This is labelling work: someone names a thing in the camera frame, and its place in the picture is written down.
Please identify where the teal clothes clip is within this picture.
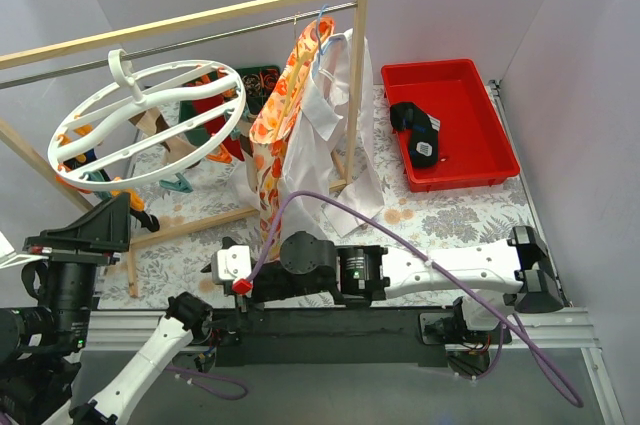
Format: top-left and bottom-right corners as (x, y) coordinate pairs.
(159, 173), (193, 194)

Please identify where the black sock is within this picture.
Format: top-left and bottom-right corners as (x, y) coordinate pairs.
(390, 102), (440, 169)
(57, 149), (160, 232)

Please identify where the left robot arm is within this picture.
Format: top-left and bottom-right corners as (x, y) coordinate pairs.
(1, 192), (213, 424)

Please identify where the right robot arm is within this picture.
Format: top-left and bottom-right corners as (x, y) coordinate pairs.
(231, 226), (564, 343)

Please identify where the white round clip hanger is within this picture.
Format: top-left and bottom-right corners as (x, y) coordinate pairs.
(47, 49), (246, 191)

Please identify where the black base bar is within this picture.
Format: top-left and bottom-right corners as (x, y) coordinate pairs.
(216, 307), (451, 367)

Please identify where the floral table mat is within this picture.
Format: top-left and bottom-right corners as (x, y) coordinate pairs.
(97, 85), (535, 310)

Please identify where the beige brown striped sock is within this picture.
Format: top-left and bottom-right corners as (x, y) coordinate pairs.
(129, 108), (196, 163)

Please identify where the white shirt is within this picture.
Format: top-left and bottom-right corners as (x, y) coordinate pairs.
(231, 30), (362, 242)

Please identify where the orange floral dress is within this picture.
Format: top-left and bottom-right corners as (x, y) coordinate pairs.
(249, 16), (335, 260)

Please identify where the red sock rear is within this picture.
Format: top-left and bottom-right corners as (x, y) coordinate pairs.
(187, 95), (227, 146)

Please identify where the green compartment box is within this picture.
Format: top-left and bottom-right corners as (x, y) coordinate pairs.
(179, 65), (280, 146)

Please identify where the red plastic tray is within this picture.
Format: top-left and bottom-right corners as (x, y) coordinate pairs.
(381, 59), (520, 192)

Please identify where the wooden clothes rack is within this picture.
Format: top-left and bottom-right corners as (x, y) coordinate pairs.
(1, 0), (368, 298)

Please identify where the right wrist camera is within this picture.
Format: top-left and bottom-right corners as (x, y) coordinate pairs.
(201, 237), (253, 296)

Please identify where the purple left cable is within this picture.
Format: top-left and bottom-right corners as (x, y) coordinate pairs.
(167, 367), (251, 401)

